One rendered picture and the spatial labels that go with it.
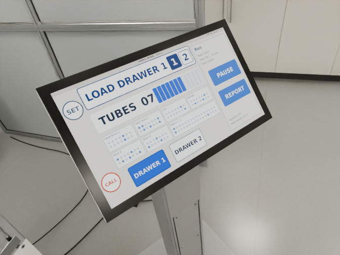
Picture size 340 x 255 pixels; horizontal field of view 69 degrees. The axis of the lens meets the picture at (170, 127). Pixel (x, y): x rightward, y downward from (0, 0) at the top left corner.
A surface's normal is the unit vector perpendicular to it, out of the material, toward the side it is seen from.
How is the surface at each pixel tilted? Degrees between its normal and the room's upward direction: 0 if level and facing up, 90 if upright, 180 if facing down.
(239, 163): 0
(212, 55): 50
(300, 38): 90
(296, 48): 90
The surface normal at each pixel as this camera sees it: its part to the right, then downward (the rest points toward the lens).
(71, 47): -0.31, 0.63
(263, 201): -0.11, -0.77
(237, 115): 0.36, -0.13
